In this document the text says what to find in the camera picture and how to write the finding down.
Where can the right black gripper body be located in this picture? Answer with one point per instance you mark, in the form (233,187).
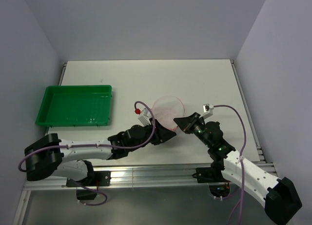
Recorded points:
(198,128)

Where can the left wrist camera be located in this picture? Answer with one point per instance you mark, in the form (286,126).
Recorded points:
(144,116)

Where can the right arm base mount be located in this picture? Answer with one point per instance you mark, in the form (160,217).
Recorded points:
(218,186)

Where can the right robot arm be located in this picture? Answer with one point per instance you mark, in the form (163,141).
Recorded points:
(278,196)

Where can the green plastic tray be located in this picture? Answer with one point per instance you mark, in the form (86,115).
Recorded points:
(75,105)

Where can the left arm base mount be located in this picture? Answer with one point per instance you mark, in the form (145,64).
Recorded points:
(88,191)

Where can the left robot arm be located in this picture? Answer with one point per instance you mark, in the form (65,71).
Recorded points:
(52,156)

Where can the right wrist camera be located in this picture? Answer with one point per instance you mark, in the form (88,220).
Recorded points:
(207,111)

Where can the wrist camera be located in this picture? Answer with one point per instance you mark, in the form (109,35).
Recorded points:
(207,111)
(144,116)

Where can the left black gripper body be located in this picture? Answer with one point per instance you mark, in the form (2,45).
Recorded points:
(149,130)

